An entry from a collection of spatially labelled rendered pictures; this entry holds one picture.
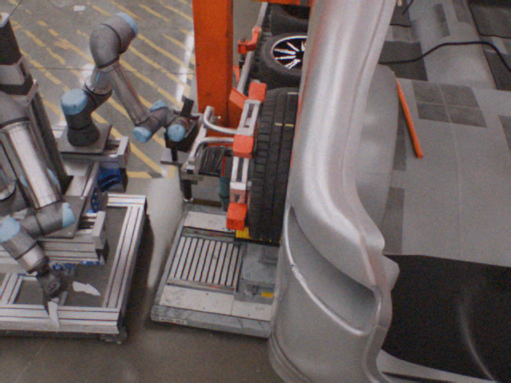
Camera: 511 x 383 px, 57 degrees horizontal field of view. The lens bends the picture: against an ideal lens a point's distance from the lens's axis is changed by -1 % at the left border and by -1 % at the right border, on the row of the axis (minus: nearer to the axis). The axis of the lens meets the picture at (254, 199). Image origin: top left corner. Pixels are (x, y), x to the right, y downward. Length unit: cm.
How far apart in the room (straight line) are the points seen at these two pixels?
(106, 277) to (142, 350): 42
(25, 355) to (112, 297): 53
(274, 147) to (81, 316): 127
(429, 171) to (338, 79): 96
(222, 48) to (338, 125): 135
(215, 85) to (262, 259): 94
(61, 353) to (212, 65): 163
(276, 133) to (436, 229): 71
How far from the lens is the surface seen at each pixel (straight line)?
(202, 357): 254
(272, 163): 181
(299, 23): 407
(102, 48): 197
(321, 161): 100
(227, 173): 210
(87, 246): 210
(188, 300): 260
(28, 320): 255
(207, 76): 242
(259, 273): 251
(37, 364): 269
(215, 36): 230
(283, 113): 190
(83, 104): 227
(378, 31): 128
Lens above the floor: 231
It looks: 47 degrees down
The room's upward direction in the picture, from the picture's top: 4 degrees clockwise
